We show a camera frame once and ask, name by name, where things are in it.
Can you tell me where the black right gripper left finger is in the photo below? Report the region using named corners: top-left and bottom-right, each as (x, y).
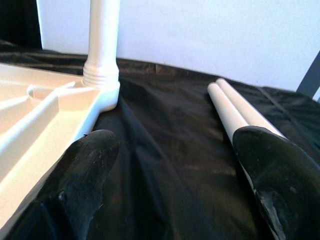
top-left (37, 129), bottom-right (120, 240)

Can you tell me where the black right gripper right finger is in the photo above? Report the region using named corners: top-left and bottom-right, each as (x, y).
top-left (232, 126), bottom-right (320, 240)

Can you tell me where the white plastic table top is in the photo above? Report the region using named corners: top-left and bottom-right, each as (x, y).
top-left (0, 62), bottom-right (121, 226)

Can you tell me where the white plastic table leg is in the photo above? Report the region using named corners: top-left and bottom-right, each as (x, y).
top-left (82, 0), bottom-right (121, 90)
top-left (215, 77), bottom-right (288, 140)
top-left (207, 83), bottom-right (248, 143)

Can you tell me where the black shiny tablecloth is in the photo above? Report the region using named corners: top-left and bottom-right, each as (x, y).
top-left (0, 38), bottom-right (320, 240)

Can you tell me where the black door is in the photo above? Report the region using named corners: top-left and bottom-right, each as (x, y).
top-left (0, 0), bottom-right (42, 48)

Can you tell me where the dark grey door frame post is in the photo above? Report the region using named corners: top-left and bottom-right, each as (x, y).
top-left (296, 49), bottom-right (320, 101)

